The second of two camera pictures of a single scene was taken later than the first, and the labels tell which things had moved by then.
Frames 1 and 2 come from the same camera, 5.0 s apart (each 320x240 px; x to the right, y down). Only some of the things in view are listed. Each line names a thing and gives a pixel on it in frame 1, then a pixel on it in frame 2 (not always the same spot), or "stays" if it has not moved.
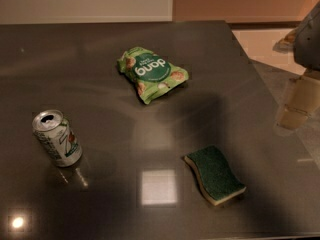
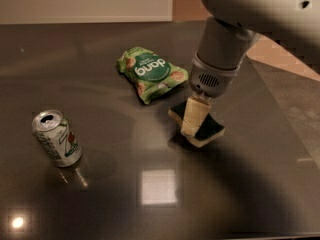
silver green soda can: [56, 136] stays
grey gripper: [308, 42] → [209, 78]
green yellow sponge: [218, 181] → [209, 130]
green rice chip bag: [151, 74] stays
